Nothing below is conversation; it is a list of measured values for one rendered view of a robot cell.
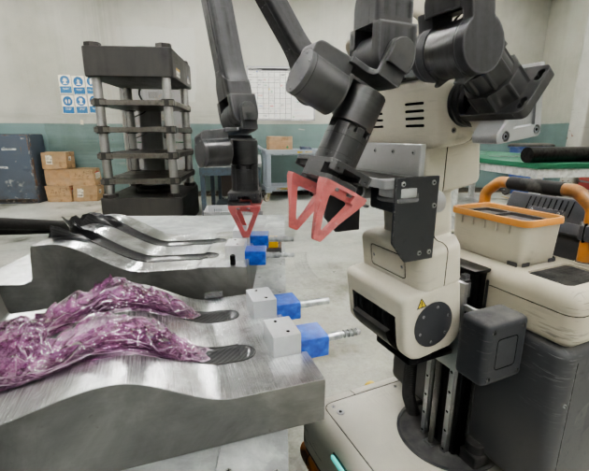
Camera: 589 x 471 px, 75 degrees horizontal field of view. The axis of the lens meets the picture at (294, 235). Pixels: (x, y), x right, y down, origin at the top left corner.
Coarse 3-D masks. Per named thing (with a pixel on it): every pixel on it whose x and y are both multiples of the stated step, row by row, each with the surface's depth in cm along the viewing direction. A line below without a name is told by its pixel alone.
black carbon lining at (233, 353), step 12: (204, 312) 59; (216, 312) 59; (228, 312) 59; (216, 348) 49; (228, 348) 49; (240, 348) 49; (252, 348) 49; (216, 360) 47; (228, 360) 47; (240, 360) 47
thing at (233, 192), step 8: (232, 168) 80; (240, 168) 79; (256, 168) 80; (232, 176) 81; (240, 176) 79; (248, 176) 79; (256, 176) 81; (232, 184) 81; (240, 184) 80; (248, 184) 80; (256, 184) 81; (232, 192) 80; (240, 192) 80; (248, 192) 80; (256, 192) 80
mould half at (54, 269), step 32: (96, 224) 81; (128, 224) 87; (32, 256) 67; (64, 256) 67; (96, 256) 68; (224, 256) 74; (0, 288) 68; (32, 288) 69; (64, 288) 69; (160, 288) 69; (192, 288) 69; (224, 288) 70
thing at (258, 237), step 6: (234, 228) 84; (246, 228) 84; (234, 234) 83; (240, 234) 83; (252, 234) 84; (258, 234) 84; (264, 234) 84; (252, 240) 83; (258, 240) 83; (264, 240) 84; (270, 240) 85; (276, 240) 85; (282, 240) 85; (288, 240) 85
